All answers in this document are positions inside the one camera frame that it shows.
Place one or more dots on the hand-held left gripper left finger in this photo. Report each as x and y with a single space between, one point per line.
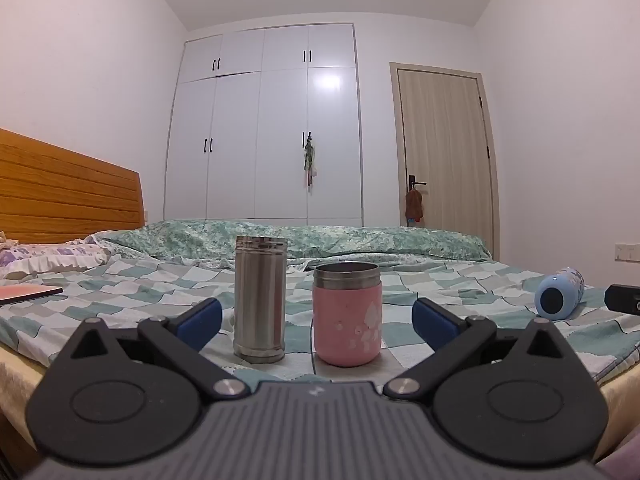
202 319

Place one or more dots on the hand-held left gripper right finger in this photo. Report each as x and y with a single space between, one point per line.
431 321

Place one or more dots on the blue cup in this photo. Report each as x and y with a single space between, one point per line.
556 296

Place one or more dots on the silver steel cup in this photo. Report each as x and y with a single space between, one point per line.
260 300

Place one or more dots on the pink cup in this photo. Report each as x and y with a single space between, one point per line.
346 322

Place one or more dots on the checkered bed sheet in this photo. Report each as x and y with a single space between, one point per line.
125 290

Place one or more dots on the green floral quilt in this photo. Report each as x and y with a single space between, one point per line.
350 242

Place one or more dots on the brown hanging bag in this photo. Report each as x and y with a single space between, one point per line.
414 207

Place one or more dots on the beige wooden door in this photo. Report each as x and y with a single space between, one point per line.
442 160

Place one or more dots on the purple floral pillow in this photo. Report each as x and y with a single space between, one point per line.
47 256

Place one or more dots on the red tablet on bed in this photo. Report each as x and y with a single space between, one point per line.
27 293

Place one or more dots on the white wardrobe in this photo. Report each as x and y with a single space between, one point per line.
280 150

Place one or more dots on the wooden headboard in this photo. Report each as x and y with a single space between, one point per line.
65 190

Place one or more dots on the green hanging ornament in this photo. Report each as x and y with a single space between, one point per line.
310 160

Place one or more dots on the beige mattress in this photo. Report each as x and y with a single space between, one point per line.
15 380

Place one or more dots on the white wall socket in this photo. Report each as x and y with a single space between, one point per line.
628 252

